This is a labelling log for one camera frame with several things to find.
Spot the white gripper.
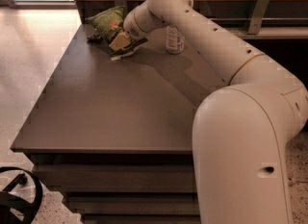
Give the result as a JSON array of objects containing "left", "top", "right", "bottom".
[{"left": 109, "top": 11, "right": 147, "bottom": 51}]

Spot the green jalapeno chip bag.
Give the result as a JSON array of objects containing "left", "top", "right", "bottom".
[{"left": 86, "top": 6, "right": 147, "bottom": 61}]

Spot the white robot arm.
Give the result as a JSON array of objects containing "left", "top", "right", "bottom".
[{"left": 124, "top": 0, "right": 308, "bottom": 224}]

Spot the black rxbar chocolate bar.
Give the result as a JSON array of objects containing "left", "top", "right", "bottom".
[{"left": 87, "top": 33, "right": 103, "bottom": 43}]

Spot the clear plastic water bottle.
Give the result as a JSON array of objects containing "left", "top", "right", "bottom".
[{"left": 165, "top": 0, "right": 194, "bottom": 55}]

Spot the grey drawer cabinet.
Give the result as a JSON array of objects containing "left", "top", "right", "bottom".
[{"left": 12, "top": 25, "right": 223, "bottom": 224}]

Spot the wooden wall shelf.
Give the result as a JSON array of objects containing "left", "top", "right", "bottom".
[{"left": 230, "top": 27, "right": 308, "bottom": 39}]

